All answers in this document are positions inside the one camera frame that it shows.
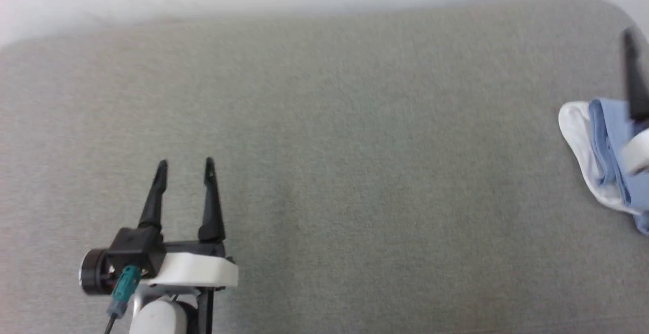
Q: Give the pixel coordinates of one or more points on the grey fabric sofa cushion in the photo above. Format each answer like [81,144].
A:
[355,146]

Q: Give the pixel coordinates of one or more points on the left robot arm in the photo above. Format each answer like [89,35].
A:
[159,316]

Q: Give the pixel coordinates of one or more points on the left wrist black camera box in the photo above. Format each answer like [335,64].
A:
[137,250]

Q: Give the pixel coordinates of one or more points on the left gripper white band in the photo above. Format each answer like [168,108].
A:
[197,270]

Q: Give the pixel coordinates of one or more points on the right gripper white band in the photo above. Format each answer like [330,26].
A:
[639,151]

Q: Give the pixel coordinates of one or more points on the light blue t-shirt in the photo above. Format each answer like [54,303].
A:
[606,141]

